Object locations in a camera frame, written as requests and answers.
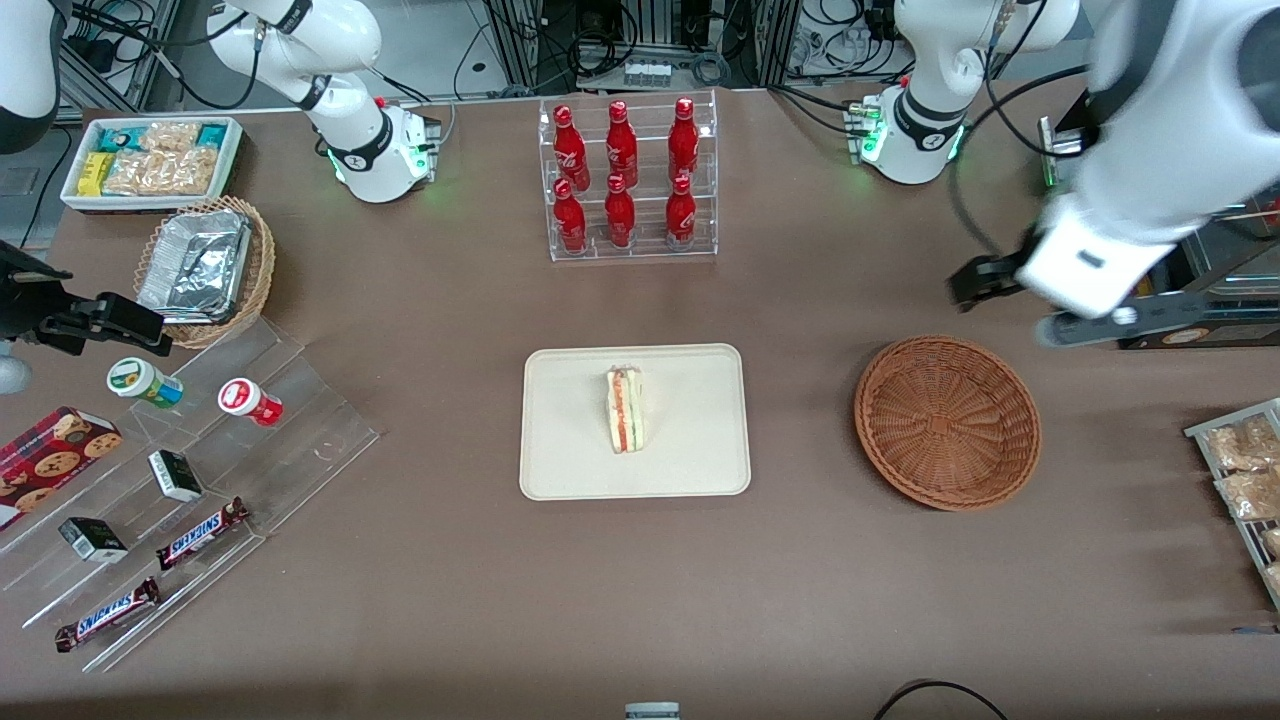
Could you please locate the red chocolate cookie box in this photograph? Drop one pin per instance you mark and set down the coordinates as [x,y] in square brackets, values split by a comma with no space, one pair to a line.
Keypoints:
[50,465]

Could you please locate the triangular sandwich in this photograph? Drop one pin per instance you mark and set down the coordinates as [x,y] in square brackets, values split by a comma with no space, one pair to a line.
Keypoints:
[626,412]

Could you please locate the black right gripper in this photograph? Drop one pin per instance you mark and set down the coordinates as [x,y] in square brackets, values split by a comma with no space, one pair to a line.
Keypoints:
[22,302]

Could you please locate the black food warmer machine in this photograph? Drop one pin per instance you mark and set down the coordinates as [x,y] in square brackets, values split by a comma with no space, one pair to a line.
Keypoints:
[1230,270]

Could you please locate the clear bag of crackers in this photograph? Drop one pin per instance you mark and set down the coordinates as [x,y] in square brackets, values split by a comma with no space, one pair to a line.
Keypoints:
[165,173]
[170,136]

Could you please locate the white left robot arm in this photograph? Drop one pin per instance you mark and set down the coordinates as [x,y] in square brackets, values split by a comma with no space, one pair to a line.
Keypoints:
[1160,130]

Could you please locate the grey power strip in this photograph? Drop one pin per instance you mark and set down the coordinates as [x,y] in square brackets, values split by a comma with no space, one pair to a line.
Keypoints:
[647,73]

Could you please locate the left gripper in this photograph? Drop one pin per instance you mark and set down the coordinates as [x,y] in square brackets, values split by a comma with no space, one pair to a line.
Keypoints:
[992,276]

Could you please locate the white plastic snack bin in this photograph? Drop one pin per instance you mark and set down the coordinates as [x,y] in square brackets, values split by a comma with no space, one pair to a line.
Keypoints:
[72,195]

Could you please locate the clear acrylic bottle rack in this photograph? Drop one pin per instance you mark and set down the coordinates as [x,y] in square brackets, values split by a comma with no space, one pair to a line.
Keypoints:
[650,250]

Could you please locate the teal snack packet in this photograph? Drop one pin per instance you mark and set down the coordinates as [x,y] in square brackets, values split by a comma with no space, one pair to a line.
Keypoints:
[120,138]
[212,135]

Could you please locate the stacked aluminium foil containers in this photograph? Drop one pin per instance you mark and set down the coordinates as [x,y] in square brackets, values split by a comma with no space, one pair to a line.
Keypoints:
[195,265]

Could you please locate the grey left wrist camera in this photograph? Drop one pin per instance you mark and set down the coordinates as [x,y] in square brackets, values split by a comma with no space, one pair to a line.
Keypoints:
[1150,322]

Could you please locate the bagged pastry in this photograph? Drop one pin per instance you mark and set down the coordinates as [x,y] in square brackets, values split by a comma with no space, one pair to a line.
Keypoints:
[1250,495]
[1240,445]
[1272,543]
[1274,578]

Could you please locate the green lid yogurt cup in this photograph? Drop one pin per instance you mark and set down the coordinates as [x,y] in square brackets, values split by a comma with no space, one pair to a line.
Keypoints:
[135,378]

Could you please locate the small black carton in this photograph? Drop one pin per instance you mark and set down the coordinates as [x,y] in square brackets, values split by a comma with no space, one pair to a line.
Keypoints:
[92,540]
[175,476]

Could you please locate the round brown wicker basket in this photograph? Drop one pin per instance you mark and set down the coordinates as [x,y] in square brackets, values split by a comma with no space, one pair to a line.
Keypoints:
[945,425]

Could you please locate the red cola bottle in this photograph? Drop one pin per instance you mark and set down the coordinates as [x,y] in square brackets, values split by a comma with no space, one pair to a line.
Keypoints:
[570,222]
[681,215]
[620,218]
[683,145]
[569,150]
[621,150]

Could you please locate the cream rectangular tray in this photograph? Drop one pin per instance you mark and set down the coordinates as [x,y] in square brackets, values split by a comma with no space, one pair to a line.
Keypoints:
[570,430]

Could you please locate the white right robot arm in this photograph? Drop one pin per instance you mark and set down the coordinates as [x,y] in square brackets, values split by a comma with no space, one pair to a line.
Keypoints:
[340,50]

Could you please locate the light wicker basket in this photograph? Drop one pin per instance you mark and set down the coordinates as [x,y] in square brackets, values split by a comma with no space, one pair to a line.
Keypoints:
[260,270]

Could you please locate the Snickers chocolate bar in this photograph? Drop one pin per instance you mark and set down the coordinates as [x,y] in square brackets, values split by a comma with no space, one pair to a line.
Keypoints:
[105,615]
[200,535]

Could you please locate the clear acrylic stepped display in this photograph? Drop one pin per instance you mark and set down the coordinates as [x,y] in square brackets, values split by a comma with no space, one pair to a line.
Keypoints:
[300,450]

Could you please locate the small grey device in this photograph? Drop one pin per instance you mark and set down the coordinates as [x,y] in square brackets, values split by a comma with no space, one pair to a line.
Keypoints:
[652,711]

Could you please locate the red lid yogurt cup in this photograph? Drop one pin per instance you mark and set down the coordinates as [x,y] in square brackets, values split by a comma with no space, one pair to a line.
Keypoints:
[245,400]

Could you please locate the yellow snack packet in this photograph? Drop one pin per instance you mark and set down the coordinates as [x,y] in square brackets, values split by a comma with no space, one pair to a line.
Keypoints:
[95,175]

